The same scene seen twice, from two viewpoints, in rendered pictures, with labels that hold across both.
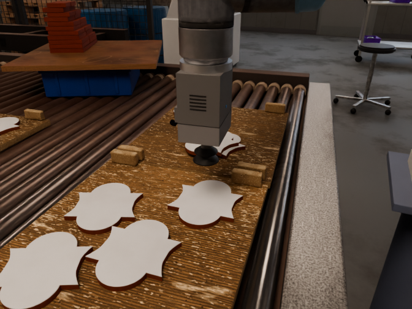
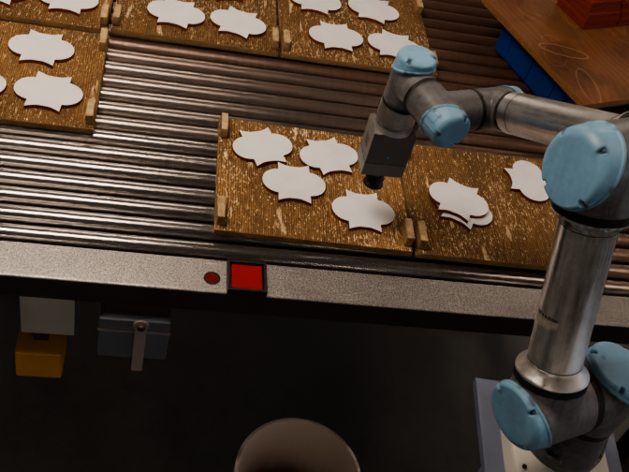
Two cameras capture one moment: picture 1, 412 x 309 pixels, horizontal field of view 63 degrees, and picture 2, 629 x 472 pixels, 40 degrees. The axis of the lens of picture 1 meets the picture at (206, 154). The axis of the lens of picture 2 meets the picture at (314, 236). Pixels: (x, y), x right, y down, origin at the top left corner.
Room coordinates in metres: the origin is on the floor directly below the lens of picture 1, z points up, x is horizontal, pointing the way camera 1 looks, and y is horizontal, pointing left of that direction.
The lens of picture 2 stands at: (-0.32, -1.10, 2.18)
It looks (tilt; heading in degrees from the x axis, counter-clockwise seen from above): 45 degrees down; 57
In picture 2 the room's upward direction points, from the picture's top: 17 degrees clockwise
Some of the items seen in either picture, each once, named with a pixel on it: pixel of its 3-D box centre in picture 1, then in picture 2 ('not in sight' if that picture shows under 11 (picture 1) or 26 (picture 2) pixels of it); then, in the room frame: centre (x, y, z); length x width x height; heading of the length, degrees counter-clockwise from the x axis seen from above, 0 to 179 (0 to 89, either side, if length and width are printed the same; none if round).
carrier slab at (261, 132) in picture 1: (213, 134); (492, 206); (0.81, -0.02, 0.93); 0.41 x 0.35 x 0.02; 163
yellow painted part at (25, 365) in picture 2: not in sight; (40, 326); (-0.17, -0.02, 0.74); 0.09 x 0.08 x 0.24; 163
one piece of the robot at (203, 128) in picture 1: (198, 96); (387, 140); (0.49, 0.01, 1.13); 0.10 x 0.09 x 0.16; 74
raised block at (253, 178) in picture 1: (246, 177); (408, 231); (0.56, -0.08, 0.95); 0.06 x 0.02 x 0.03; 72
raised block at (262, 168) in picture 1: (251, 170); (420, 234); (0.58, -0.09, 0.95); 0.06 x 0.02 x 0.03; 73
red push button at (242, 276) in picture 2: not in sight; (246, 278); (0.19, -0.12, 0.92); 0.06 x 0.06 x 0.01; 73
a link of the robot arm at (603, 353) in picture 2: not in sight; (602, 388); (0.65, -0.58, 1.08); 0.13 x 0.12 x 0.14; 5
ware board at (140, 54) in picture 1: (95, 53); (599, 39); (1.36, 0.44, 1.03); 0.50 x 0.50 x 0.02; 4
